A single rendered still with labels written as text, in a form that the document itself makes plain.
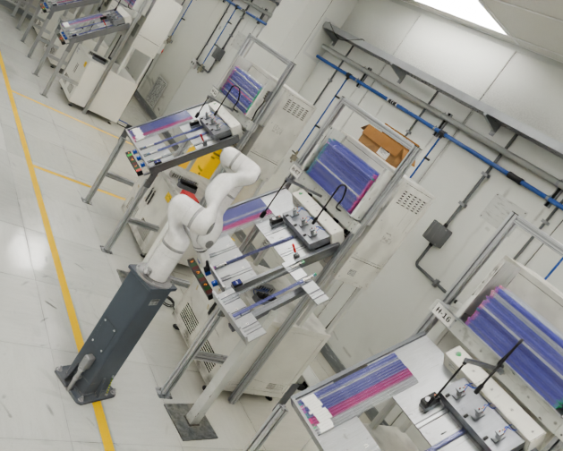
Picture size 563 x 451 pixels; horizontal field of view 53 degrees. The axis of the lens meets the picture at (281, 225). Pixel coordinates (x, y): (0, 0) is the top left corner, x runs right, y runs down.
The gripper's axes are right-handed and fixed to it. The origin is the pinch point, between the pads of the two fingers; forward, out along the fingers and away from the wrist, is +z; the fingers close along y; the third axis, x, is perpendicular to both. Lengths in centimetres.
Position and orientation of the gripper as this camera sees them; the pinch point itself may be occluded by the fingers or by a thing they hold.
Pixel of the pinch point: (206, 268)
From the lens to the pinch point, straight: 315.2
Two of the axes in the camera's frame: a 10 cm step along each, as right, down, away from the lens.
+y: 4.5, 5.2, -7.2
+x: 8.9, -3.5, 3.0
